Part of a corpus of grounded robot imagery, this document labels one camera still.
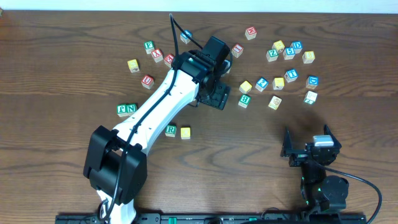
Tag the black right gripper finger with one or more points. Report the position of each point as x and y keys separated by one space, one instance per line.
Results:
x=328 y=132
x=287 y=145

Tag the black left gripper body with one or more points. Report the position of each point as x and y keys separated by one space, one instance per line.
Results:
x=216 y=94

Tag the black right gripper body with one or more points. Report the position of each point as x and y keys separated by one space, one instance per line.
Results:
x=304 y=152

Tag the green B block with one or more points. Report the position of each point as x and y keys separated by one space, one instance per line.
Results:
x=244 y=101

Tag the yellow O block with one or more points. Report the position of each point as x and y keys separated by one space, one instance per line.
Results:
x=185 y=133

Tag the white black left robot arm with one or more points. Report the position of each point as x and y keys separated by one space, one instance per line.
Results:
x=116 y=161

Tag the yellow S block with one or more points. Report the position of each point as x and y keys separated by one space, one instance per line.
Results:
x=245 y=87

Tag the blue L block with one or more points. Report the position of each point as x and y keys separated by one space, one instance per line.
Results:
x=227 y=67

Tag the green 7 block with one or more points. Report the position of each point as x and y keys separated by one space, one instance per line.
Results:
x=310 y=97

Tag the blue 2 block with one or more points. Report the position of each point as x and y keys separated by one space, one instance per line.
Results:
x=261 y=84

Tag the yellow snail picture block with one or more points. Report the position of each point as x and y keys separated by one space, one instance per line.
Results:
x=275 y=102

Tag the red I block upper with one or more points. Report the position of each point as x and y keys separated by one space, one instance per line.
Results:
x=237 y=50

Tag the blue D block right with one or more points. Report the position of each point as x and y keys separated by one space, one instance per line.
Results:
x=312 y=82

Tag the blue d block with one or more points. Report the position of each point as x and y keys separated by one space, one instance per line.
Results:
x=297 y=46
x=312 y=82

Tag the green R block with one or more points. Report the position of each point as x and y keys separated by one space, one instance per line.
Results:
x=170 y=131

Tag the red E block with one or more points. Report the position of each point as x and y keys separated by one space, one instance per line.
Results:
x=168 y=60

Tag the yellow hammer picture block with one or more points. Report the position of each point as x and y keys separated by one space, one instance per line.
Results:
x=278 y=83

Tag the blue X block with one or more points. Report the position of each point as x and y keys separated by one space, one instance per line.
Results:
x=184 y=36

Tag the blue T block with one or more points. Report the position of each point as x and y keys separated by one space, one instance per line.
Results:
x=291 y=75

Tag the green Z block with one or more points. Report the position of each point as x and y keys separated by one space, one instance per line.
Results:
x=272 y=55

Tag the red U block left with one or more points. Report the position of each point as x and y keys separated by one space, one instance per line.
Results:
x=147 y=81

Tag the red block top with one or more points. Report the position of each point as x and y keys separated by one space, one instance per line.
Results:
x=250 y=33

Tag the red X block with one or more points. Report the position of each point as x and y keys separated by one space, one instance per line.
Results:
x=157 y=55

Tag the yellow 8 block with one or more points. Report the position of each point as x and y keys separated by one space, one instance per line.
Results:
x=308 y=57

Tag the yellow block upper right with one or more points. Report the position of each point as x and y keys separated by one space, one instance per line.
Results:
x=278 y=46

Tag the blue 5 block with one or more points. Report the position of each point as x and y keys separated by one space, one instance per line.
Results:
x=289 y=53

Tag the green F block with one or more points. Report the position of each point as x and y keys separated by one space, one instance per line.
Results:
x=149 y=47

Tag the green N block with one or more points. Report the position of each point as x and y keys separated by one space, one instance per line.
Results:
x=131 y=109

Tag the yellow block far left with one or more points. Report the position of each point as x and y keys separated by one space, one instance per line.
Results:
x=133 y=65

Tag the blue D block upper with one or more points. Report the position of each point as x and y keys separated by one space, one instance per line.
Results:
x=297 y=46

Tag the green J block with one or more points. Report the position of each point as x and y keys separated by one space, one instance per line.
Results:
x=121 y=110

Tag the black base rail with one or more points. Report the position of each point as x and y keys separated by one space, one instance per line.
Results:
x=272 y=217

